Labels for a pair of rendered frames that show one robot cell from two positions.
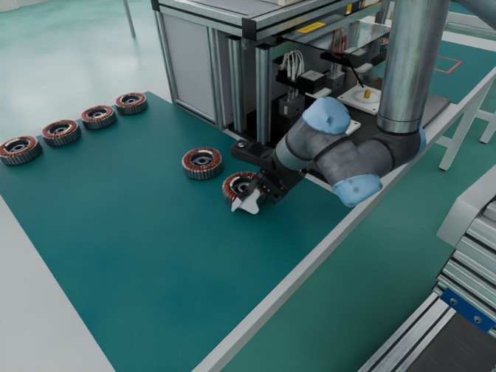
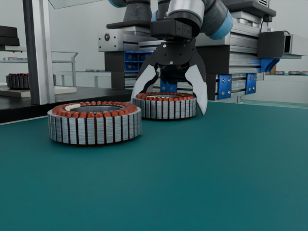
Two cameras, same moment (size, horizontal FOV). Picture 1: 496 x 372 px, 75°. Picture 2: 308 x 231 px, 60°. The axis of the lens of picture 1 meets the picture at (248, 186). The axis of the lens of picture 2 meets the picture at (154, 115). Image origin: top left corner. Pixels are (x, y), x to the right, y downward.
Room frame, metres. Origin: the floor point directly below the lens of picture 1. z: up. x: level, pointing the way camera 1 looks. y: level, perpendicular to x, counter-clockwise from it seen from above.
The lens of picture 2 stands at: (0.72, 0.46, 0.84)
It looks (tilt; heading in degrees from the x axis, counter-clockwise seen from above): 10 degrees down; 258
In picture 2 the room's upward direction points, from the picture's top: straight up
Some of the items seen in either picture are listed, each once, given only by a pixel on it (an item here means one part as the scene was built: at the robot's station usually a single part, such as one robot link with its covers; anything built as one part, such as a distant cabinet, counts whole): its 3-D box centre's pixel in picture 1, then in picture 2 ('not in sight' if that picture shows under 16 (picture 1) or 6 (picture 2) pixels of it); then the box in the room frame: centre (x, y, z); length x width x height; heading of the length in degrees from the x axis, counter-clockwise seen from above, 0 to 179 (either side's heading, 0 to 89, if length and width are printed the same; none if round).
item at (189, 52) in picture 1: (191, 71); not in sight; (1.02, 0.17, 0.91); 0.28 x 0.03 x 0.32; 44
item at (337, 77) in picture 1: (332, 80); not in sight; (1.15, -0.33, 0.80); 0.08 x 0.05 x 0.06; 134
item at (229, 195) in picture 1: (244, 190); (164, 105); (0.61, 0.01, 0.77); 0.11 x 0.11 x 0.04
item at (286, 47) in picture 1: (333, 25); not in sight; (1.03, -0.28, 1.03); 0.62 x 0.01 x 0.03; 134
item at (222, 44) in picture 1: (291, 49); not in sight; (1.14, -0.17, 0.92); 0.66 x 0.01 x 0.30; 134
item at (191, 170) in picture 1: (202, 162); (96, 120); (0.72, 0.13, 0.77); 0.11 x 0.11 x 0.04
